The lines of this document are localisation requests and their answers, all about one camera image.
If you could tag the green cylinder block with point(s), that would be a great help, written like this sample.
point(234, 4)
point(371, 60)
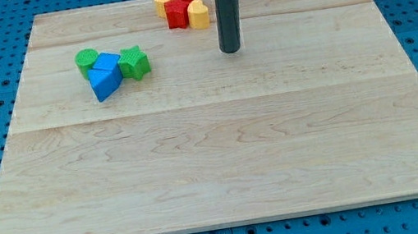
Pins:
point(85, 60)

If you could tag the blue triangle block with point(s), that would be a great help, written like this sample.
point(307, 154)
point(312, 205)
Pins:
point(105, 82)

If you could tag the light wooden board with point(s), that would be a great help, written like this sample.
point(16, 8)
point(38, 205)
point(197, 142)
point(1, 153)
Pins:
point(317, 112)

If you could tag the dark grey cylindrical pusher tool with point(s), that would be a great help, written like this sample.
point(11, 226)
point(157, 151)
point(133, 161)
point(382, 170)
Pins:
point(228, 24)

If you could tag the blue cube block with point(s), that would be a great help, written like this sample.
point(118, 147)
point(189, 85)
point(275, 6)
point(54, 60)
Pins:
point(106, 62)

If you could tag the green star block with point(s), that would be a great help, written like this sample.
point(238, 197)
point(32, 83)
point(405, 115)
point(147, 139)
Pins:
point(133, 63)

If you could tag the red star block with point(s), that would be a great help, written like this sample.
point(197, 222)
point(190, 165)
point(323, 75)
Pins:
point(177, 16)

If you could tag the yellow heart block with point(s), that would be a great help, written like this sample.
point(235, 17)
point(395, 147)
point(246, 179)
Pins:
point(198, 15)

